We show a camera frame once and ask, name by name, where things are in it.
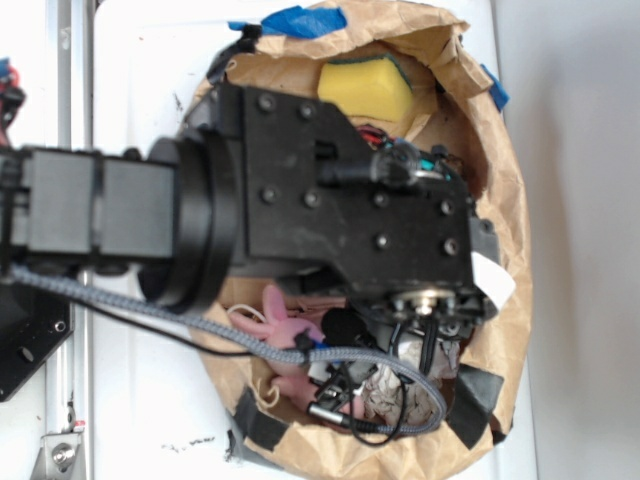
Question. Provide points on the pink plush bunny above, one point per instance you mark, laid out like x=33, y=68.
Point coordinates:
x=277, y=325

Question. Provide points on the aluminium rail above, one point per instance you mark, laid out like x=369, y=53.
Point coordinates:
x=68, y=109

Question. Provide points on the crumpled grey paper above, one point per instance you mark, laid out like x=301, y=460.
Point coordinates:
x=382, y=391

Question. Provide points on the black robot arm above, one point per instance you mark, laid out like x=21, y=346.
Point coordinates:
x=174, y=215

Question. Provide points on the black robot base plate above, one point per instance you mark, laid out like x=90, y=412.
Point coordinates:
x=33, y=326

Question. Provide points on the metal corner bracket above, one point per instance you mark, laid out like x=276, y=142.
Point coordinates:
x=60, y=457

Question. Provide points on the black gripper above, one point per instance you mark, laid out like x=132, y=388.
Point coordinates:
x=323, y=213

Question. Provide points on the yellow sponge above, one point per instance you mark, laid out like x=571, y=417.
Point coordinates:
x=374, y=87

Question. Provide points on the brown paper bag bin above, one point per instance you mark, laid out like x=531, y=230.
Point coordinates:
x=453, y=106

